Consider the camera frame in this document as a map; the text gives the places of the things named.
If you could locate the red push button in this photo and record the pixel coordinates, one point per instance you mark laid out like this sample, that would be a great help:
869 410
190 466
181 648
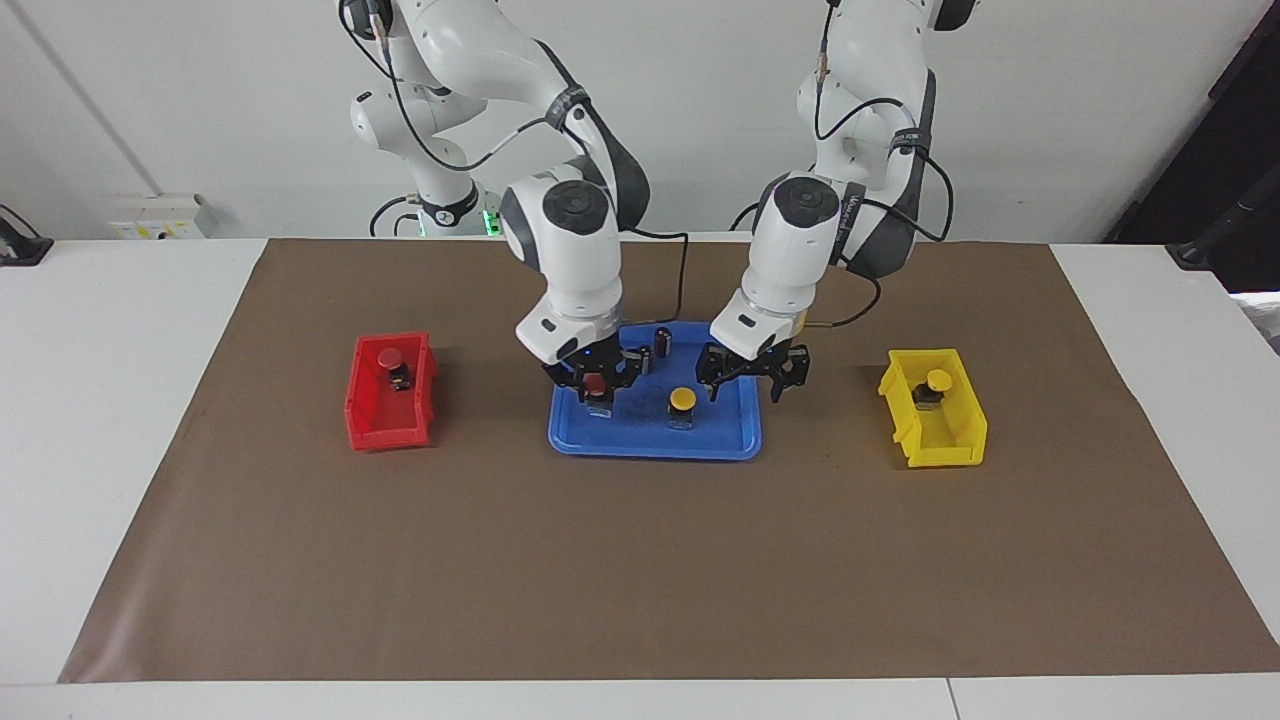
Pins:
390 358
595 385

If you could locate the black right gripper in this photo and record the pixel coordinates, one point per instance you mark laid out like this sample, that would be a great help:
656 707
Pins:
592 355

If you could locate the grey white clutter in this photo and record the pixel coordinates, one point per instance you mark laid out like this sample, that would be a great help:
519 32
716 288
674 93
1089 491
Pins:
1262 320

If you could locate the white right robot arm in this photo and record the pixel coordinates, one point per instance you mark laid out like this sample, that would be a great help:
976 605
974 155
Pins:
575 260

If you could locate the brown paper mat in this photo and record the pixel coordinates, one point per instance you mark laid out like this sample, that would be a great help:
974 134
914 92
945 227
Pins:
640 560

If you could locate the black pole with base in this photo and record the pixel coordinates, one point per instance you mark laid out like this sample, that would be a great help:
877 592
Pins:
1195 252

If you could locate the dark equipment panel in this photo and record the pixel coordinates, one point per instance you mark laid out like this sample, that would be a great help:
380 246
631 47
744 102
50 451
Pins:
1230 150

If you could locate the blue plastic tray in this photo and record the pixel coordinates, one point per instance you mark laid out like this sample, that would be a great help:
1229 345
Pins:
640 435

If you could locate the red plastic bin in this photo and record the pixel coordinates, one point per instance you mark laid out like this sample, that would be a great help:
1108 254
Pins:
385 425

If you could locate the white power strip box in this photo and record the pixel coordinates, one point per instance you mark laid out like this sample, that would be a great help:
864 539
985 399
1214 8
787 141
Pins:
160 215

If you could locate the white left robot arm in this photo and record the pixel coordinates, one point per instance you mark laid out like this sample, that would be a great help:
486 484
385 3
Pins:
800 250

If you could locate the black desk clamp stand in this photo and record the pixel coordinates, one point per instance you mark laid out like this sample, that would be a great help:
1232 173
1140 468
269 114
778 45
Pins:
25 250

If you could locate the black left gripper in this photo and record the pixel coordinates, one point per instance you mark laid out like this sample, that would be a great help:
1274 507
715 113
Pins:
755 352

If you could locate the yellow push button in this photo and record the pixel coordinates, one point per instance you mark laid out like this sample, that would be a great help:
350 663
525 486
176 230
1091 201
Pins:
938 379
682 398

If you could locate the yellow plastic bin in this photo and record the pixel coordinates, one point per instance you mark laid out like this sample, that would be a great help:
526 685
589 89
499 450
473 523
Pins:
945 445

